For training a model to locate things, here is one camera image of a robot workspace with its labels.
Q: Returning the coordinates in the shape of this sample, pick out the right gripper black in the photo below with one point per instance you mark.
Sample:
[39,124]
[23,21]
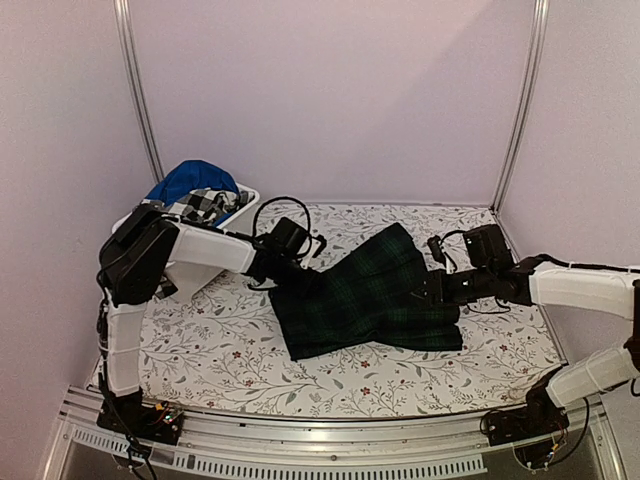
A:
[437,290]

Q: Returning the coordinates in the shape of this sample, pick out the green plaid pleated skirt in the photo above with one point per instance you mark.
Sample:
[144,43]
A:
[367,297]

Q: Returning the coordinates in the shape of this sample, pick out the black white checkered shirt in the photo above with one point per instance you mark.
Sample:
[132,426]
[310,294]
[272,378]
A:
[205,206]

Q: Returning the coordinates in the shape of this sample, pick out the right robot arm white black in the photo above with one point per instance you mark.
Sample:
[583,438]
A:
[542,280]

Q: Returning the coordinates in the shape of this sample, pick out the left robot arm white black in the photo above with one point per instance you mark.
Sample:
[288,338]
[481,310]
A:
[119,328]

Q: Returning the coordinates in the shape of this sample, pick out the white plastic laundry bin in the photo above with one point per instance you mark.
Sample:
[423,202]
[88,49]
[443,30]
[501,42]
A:
[152,254]

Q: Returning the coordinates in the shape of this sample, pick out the floral patterned table mat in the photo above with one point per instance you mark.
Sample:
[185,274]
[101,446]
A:
[231,348]

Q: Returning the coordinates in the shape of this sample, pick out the blue garment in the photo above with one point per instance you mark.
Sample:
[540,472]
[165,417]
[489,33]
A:
[191,175]

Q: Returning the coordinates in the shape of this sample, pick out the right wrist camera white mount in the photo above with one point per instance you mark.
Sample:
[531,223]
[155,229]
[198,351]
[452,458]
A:
[434,244]

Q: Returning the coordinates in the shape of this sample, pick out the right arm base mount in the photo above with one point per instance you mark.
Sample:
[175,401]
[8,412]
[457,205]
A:
[536,433]

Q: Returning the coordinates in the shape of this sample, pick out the front aluminium rail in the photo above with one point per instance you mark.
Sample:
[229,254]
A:
[226,445]

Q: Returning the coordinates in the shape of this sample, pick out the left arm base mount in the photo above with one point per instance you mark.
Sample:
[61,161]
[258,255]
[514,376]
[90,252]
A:
[128,415]

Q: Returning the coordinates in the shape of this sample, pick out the right aluminium frame post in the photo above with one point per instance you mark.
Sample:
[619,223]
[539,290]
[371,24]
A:
[525,98]

